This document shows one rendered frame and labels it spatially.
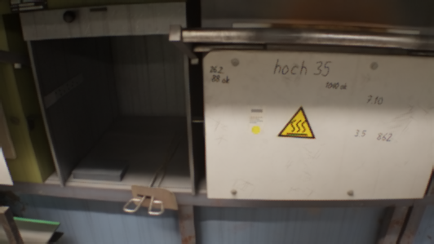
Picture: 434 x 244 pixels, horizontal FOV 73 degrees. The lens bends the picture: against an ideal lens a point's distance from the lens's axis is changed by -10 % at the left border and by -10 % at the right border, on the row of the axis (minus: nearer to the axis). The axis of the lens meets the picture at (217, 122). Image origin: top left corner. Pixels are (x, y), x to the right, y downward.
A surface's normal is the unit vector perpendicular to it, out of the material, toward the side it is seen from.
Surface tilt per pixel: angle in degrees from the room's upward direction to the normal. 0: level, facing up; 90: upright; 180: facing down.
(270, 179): 90
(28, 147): 90
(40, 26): 90
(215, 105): 90
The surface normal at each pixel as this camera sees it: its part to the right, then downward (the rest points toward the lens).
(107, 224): -0.07, 0.41
